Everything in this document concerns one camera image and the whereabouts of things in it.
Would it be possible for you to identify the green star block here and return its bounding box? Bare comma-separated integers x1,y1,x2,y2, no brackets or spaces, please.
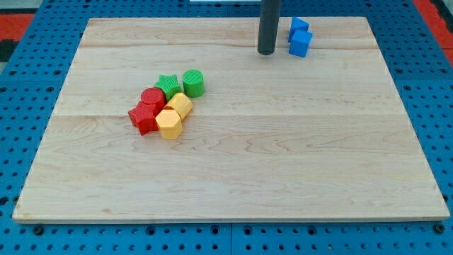
154,74,182,101

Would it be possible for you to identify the yellow hexagon block front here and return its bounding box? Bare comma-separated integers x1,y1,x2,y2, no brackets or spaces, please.
156,109,183,140

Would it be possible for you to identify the red cylinder block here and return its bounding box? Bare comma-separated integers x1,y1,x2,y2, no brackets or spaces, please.
140,87,166,115

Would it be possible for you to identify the yellow block rear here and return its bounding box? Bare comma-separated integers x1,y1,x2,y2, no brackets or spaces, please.
164,92,193,120

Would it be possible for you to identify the green cylinder block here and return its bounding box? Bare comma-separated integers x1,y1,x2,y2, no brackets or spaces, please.
183,69,205,98

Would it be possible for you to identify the blue cube block front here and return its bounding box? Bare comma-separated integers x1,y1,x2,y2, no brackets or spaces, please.
289,30,313,57

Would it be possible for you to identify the blue block rear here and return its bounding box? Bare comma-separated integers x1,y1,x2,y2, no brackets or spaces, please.
287,17,309,43

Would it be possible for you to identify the light wooden board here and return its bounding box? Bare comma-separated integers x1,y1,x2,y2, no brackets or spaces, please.
13,17,449,224

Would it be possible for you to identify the dark grey cylindrical robot stick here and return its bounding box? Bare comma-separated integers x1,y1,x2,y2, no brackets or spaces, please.
257,0,282,55

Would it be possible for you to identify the red star block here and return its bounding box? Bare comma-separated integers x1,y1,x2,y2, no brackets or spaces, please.
128,101,159,136

